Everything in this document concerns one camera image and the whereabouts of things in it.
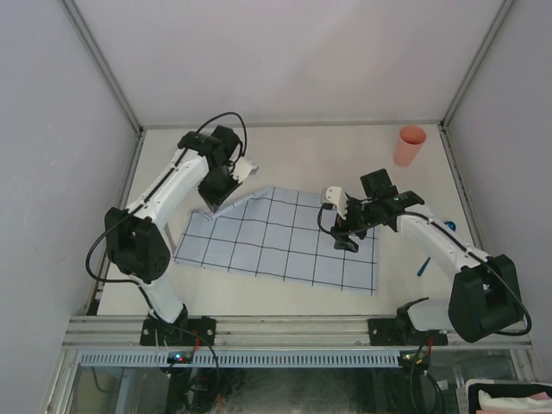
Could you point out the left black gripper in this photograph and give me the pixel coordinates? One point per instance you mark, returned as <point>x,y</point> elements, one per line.
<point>216,199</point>

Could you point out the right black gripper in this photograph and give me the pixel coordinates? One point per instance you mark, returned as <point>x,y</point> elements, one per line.
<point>342,227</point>

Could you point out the blue checkered cloth placemat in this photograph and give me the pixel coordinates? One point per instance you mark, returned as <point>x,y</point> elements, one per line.
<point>280,234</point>

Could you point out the pink plastic cup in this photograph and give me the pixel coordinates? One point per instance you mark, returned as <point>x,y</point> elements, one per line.
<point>410,140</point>

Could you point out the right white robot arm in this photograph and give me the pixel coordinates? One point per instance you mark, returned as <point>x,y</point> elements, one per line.
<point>485,298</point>

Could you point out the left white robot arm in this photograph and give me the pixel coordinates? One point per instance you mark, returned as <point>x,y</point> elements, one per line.
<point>136,242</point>

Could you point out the silver table knife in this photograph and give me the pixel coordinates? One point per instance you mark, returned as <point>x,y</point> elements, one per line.
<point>169,239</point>

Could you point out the blue metallic spoon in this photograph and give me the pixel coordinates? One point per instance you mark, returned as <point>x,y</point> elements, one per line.
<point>452,226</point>

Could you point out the grey bin with cloths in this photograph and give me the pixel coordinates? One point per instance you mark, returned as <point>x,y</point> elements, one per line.
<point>503,396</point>

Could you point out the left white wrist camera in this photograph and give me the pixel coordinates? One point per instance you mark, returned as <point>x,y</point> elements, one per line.
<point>244,168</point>

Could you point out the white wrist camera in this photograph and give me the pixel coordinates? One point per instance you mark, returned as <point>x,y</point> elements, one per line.
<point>244,168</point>
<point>337,197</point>

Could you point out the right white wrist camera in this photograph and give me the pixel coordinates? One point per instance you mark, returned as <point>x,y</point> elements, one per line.
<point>337,197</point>

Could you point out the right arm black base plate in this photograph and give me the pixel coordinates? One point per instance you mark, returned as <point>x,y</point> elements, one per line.
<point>389,332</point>

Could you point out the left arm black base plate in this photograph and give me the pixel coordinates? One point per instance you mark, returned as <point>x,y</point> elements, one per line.
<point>156,333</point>

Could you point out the aluminium front frame rail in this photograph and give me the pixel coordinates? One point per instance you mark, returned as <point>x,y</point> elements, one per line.
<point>232,333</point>

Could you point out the blue slotted cable duct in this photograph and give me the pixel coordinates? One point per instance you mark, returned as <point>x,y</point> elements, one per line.
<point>243,359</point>

